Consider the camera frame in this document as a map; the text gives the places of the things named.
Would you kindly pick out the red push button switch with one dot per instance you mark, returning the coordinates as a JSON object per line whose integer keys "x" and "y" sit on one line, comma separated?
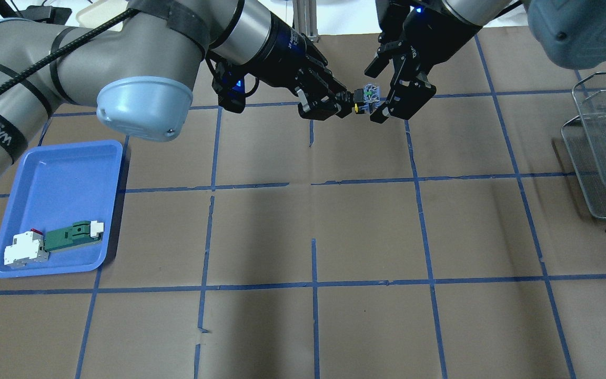
{"x": 366, "y": 99}

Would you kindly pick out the green terminal block module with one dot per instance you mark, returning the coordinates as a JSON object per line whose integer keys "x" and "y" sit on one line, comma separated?
{"x": 79, "y": 234}

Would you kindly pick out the blue plastic tray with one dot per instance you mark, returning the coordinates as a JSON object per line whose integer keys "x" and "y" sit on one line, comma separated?
{"x": 56, "y": 186}

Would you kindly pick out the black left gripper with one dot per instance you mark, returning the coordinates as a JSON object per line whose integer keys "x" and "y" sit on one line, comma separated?
{"x": 288, "y": 57}

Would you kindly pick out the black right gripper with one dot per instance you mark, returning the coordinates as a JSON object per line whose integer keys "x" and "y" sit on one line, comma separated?
{"x": 433, "y": 39}

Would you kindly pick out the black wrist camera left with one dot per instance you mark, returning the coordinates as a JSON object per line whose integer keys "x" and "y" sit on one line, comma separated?
{"x": 230, "y": 86}

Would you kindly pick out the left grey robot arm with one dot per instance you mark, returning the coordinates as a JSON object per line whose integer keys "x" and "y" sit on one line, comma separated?
{"x": 138, "y": 69}

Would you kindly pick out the white circuit breaker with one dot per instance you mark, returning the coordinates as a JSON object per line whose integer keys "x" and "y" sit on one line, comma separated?
{"x": 25, "y": 248}

